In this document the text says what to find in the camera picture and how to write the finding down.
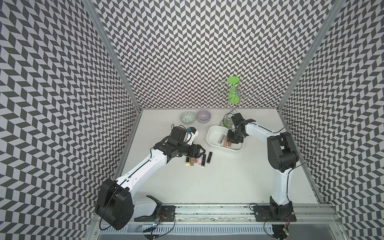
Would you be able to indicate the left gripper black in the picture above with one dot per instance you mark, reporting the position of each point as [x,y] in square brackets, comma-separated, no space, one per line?
[194,151]

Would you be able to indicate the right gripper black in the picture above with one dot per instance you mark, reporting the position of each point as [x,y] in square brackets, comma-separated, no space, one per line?
[230,138]

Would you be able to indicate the black lipstick short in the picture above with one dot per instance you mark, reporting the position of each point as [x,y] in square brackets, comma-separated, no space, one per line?
[209,157]

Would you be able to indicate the white storage box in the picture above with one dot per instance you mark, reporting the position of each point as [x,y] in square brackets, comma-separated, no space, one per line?
[217,139]

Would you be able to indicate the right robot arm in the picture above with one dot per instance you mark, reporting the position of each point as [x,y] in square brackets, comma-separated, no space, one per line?
[282,156]

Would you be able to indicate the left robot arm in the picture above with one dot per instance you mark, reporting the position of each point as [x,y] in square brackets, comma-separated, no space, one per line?
[115,202]

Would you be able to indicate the black lipstick long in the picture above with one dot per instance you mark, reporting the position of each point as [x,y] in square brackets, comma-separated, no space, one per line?
[203,163]

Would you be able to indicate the purple bowl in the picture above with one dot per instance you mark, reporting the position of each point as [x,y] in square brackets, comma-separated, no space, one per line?
[203,116]

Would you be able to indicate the green patterned bowl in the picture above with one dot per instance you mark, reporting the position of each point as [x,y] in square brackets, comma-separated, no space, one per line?
[188,118]

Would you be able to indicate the chrome jewelry stand green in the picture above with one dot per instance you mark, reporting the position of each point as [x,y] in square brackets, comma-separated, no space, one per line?
[234,94]

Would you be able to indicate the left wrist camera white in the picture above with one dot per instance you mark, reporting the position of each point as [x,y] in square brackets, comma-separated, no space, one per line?
[184,135]

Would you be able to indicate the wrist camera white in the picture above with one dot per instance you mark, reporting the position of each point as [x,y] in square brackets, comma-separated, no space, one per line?
[184,135]
[240,119]

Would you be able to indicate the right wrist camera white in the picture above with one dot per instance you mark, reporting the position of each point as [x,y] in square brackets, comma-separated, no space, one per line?
[240,119]

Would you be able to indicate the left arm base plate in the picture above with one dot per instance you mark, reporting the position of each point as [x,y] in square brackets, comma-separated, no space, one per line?
[165,213]

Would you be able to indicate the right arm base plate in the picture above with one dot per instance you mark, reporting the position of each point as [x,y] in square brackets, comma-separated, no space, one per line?
[270,213]

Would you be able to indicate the aluminium front rail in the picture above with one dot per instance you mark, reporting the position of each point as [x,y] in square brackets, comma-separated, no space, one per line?
[242,213]

